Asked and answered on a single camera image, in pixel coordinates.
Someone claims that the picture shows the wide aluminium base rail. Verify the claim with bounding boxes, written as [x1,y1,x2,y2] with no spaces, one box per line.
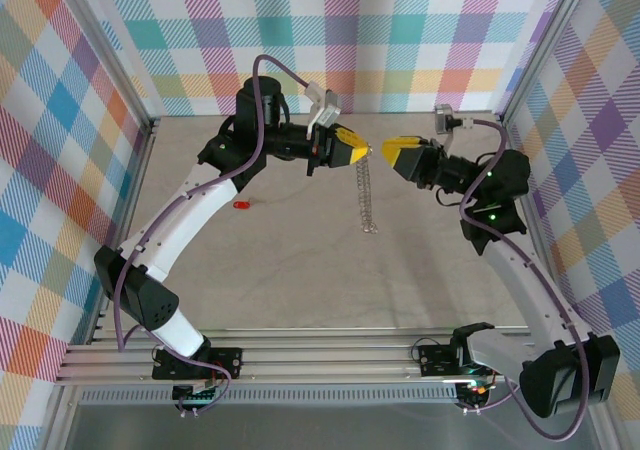
[54,327,609,387]

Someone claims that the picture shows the grey metal sheet panel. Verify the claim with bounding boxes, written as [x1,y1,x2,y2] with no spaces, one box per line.
[63,403,604,450]

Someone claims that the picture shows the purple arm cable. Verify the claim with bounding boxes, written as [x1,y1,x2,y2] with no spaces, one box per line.
[112,54,311,417]
[458,118,591,442]

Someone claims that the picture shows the slotted metal cable duct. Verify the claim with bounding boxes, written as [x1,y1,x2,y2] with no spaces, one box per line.
[78,388,461,405]

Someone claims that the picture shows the aluminium frame post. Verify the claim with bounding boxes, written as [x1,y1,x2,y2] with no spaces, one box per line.
[58,0,162,139]
[497,0,601,129]

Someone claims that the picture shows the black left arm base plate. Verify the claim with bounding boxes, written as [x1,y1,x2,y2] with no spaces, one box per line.
[151,347,245,381]

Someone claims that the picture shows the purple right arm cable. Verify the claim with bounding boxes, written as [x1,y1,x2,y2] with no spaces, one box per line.
[458,118,591,442]

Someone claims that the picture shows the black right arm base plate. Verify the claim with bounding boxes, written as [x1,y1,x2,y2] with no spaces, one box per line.
[417,342,501,379]

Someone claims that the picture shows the aluminium side rail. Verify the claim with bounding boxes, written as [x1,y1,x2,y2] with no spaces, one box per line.
[499,114,571,339]
[87,117,162,346]

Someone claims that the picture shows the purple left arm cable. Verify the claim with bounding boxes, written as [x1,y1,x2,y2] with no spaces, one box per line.
[112,54,311,417]

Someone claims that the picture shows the circuit board orange part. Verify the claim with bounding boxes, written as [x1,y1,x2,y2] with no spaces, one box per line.
[455,378,496,402]

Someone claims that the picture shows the circuit board green terminals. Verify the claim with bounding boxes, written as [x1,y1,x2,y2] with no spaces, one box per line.
[171,383,222,405]

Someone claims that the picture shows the silver keyring chain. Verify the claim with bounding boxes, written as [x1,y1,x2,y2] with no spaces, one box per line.
[355,150,381,235]

